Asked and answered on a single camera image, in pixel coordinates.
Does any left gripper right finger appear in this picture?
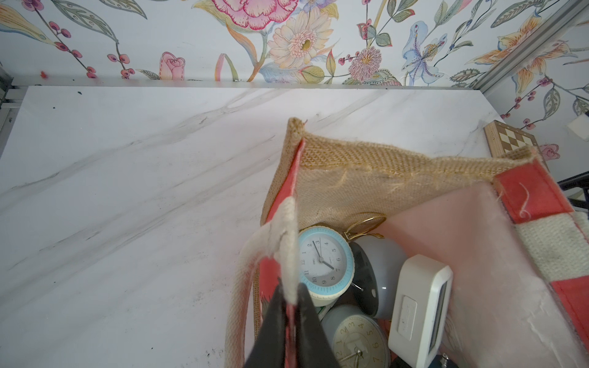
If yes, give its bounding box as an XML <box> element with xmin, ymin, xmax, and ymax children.
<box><xmin>294</xmin><ymin>283</ymin><xmax>340</xmax><ymax>368</ymax></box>

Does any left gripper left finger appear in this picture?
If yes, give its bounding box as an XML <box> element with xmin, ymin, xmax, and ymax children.
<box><xmin>243</xmin><ymin>283</ymin><xmax>287</xmax><ymax>368</ymax></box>

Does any small white digital clock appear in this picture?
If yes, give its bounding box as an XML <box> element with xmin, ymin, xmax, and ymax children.
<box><xmin>388</xmin><ymin>255</ymin><xmax>453</xmax><ymax>367</ymax></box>

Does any wooden chessboard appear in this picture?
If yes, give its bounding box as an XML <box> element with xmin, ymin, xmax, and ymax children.
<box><xmin>483</xmin><ymin>121</ymin><xmax>540</xmax><ymax>158</ymax></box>

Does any burlap canvas bag red trim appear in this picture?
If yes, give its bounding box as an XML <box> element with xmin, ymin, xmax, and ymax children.
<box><xmin>225</xmin><ymin>118</ymin><xmax>588</xmax><ymax>367</ymax></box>

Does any light blue twin-bell clock back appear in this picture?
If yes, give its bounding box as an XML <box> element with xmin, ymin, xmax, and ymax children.
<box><xmin>298</xmin><ymin>225</ymin><xmax>355</xmax><ymax>308</ymax></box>

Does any grey round alarm clock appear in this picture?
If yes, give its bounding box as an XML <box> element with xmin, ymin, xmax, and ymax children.
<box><xmin>345</xmin><ymin>213</ymin><xmax>408</xmax><ymax>320</ymax></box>

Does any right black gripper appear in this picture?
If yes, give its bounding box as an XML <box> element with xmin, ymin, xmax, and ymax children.
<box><xmin>558</xmin><ymin>172</ymin><xmax>589</xmax><ymax>212</ymax></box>

